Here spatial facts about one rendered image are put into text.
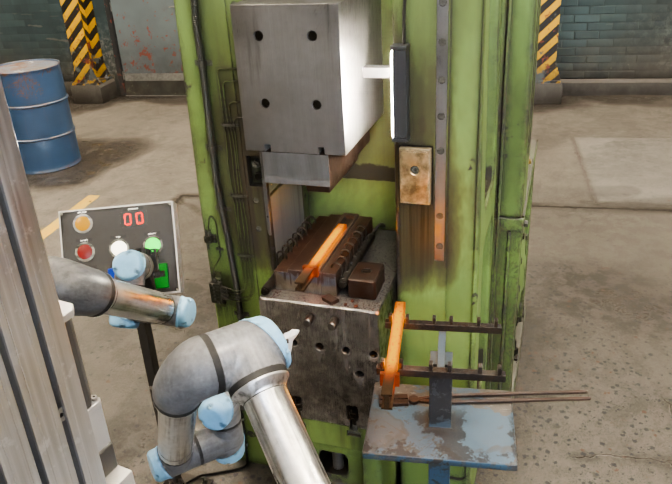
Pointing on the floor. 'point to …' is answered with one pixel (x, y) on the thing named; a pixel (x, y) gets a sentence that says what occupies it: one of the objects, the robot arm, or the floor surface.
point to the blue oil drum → (40, 115)
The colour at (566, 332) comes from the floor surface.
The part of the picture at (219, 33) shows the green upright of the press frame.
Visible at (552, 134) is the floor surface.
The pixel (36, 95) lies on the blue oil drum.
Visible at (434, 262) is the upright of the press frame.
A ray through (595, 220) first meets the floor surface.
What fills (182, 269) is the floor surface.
